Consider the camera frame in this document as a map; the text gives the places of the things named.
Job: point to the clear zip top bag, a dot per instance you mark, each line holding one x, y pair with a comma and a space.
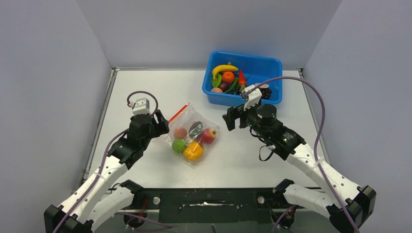
184, 118

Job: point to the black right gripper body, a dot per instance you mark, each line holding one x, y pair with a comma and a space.
253, 117

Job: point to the purple toy onion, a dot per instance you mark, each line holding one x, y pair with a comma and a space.
224, 86

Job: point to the yellow toy banana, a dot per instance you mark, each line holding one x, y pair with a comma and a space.
222, 68

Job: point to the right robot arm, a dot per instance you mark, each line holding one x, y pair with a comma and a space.
346, 204

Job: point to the yellow toy bell pepper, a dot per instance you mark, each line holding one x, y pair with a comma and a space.
193, 151

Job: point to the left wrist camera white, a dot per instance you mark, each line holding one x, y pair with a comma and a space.
140, 107

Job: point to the orange toy carrot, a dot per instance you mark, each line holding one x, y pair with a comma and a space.
242, 81

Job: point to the green toy chili pepper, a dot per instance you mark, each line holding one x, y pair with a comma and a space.
233, 86

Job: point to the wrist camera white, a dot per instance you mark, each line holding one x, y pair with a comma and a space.
140, 107
252, 95

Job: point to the toy peach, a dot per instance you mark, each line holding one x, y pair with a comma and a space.
180, 133

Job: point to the green toy lime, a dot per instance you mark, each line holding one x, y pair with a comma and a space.
179, 145

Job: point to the dark toy grapes bunch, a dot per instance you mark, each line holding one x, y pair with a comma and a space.
265, 90

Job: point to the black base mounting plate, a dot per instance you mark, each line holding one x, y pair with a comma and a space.
205, 205

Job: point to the green toy leaf vegetable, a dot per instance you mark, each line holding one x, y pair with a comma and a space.
216, 80

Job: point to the orange toy tangerine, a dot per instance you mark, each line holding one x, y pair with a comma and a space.
228, 77

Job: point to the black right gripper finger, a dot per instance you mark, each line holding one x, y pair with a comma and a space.
232, 114
244, 117

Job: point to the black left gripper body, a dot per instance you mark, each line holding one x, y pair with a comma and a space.
152, 133

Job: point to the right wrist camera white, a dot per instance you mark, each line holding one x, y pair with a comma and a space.
252, 95

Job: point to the blue plastic bin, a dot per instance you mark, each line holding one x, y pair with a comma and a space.
256, 70

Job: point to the toy avocado half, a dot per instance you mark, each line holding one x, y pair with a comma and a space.
196, 129

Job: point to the red toy apple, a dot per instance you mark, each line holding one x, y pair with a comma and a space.
208, 136

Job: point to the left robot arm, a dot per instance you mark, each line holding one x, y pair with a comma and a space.
88, 207

